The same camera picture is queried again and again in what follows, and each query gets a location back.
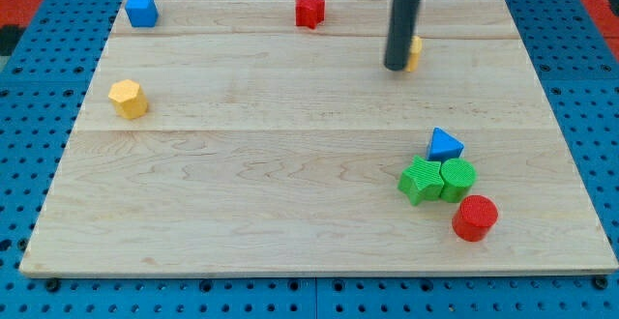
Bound yellow heart block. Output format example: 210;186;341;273
405;36;423;73

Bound green star block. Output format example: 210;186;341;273
398;156;445;206

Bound red star block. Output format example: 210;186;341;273
295;0;325;29

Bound light wooden board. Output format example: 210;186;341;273
20;0;618;278

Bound blue triangle block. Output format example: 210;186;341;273
426;128;464;162

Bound green cylinder block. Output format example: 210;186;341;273
439;159;477;203

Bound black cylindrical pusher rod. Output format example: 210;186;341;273
383;0;421;72

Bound red cylinder block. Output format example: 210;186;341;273
452;195;499;242

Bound yellow hexagon block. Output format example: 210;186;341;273
108;79;148;120

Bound blue cube block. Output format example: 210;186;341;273
125;0;159;27

